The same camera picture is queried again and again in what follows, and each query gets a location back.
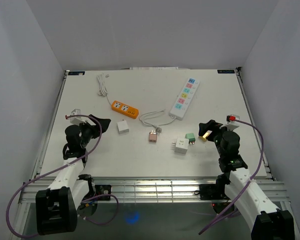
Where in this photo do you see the orange power strip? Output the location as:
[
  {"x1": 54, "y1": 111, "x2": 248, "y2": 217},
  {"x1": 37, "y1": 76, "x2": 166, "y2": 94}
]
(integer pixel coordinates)
[{"x1": 111, "y1": 101, "x2": 139, "y2": 119}]

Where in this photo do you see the pink brown charger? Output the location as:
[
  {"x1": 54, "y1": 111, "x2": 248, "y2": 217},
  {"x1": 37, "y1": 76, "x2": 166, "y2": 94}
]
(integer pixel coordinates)
[{"x1": 148, "y1": 130, "x2": 158, "y2": 143}]

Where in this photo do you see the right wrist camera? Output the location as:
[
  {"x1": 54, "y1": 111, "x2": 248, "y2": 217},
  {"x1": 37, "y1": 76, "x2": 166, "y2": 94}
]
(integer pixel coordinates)
[{"x1": 220, "y1": 114, "x2": 240, "y2": 131}]

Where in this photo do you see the yellow charger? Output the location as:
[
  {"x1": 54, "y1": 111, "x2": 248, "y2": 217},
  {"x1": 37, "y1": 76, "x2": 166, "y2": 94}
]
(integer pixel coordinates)
[{"x1": 199, "y1": 130, "x2": 212, "y2": 142}]

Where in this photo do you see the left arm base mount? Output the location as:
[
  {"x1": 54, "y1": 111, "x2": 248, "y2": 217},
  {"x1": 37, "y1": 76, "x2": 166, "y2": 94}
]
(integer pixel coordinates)
[{"x1": 78, "y1": 174, "x2": 111, "y2": 200}]

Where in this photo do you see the white multicolour power strip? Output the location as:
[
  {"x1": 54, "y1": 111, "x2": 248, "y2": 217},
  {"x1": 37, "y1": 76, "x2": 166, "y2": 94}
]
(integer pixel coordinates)
[{"x1": 169, "y1": 78, "x2": 200, "y2": 120}]

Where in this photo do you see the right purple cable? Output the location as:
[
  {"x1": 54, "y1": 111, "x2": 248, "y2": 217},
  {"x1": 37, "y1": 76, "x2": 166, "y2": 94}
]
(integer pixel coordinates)
[{"x1": 198, "y1": 119, "x2": 265, "y2": 236}]

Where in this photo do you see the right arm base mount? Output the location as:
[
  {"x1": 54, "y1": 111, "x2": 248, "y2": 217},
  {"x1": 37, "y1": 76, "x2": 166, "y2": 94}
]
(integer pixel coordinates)
[{"x1": 194, "y1": 184, "x2": 229, "y2": 200}]

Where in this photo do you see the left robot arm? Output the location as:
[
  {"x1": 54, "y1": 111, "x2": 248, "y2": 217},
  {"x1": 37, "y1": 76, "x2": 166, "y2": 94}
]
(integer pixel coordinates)
[{"x1": 35, "y1": 111, "x2": 111, "y2": 236}]

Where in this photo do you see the purple cable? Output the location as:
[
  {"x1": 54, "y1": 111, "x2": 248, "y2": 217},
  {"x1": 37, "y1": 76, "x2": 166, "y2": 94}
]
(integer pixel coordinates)
[
  {"x1": 198, "y1": 119, "x2": 265, "y2": 236},
  {"x1": 5, "y1": 114, "x2": 119, "y2": 239}
]

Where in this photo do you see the aluminium rail frame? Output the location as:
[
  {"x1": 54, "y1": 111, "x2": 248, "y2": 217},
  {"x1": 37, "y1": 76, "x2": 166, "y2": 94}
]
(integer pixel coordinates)
[{"x1": 9, "y1": 67, "x2": 300, "y2": 240}]

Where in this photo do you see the white cube socket adapter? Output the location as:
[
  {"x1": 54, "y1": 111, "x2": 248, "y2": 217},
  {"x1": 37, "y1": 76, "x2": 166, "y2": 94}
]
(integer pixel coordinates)
[{"x1": 172, "y1": 137, "x2": 189, "y2": 154}]

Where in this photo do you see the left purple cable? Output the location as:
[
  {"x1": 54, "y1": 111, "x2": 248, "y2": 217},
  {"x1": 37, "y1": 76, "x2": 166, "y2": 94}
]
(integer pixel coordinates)
[{"x1": 5, "y1": 114, "x2": 119, "y2": 239}]

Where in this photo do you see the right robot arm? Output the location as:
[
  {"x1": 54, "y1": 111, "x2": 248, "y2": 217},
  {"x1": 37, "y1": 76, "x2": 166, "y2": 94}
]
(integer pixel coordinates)
[{"x1": 198, "y1": 115, "x2": 296, "y2": 240}]

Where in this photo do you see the white charger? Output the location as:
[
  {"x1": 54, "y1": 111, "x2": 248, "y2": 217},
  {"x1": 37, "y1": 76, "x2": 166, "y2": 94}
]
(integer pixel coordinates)
[{"x1": 117, "y1": 120, "x2": 130, "y2": 134}]

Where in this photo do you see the white strip cable with plug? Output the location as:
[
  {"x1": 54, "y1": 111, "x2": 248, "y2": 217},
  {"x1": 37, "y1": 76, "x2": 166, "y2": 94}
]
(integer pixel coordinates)
[{"x1": 139, "y1": 109, "x2": 177, "y2": 133}]

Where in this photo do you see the orange strip white cable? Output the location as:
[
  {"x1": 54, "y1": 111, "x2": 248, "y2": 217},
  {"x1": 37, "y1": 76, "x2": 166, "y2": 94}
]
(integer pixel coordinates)
[{"x1": 96, "y1": 73, "x2": 114, "y2": 106}]

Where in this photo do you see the green charger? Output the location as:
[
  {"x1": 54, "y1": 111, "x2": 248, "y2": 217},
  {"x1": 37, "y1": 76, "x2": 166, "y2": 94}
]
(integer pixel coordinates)
[{"x1": 185, "y1": 133, "x2": 196, "y2": 145}]

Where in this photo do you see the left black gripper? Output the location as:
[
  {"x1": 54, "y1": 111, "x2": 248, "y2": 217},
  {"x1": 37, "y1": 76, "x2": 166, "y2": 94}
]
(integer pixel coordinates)
[{"x1": 77, "y1": 114, "x2": 110, "y2": 149}]

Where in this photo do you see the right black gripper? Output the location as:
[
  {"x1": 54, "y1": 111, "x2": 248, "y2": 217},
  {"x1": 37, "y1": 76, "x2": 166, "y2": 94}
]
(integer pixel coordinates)
[{"x1": 199, "y1": 119, "x2": 234, "y2": 158}]

